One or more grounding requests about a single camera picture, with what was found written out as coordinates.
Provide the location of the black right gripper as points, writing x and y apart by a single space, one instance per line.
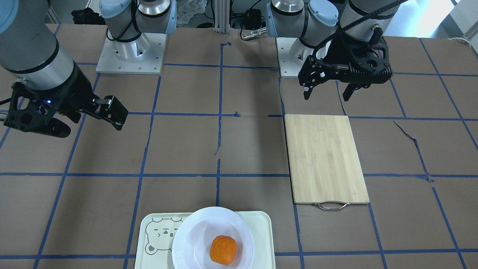
77 89

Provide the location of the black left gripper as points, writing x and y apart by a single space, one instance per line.
340 53

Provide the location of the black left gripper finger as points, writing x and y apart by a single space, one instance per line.
109 109
55 128

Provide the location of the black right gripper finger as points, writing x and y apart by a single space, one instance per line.
348 92
307 91

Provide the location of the white ribbed plate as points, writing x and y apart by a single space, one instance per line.
194 238

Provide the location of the orange fruit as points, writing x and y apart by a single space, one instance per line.
223 250

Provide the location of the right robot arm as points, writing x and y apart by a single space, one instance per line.
206 77

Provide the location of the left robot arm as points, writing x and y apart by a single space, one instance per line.
316 24

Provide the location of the cream bear tray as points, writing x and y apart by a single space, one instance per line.
157 231

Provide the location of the bamboo cutting board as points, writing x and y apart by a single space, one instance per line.
324 165

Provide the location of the black power adapter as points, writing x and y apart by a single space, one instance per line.
252 19

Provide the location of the black bag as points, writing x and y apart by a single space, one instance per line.
87 16

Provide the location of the white crumpled cloth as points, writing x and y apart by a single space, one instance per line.
187 9

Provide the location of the aluminium frame post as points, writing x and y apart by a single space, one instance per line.
222 11

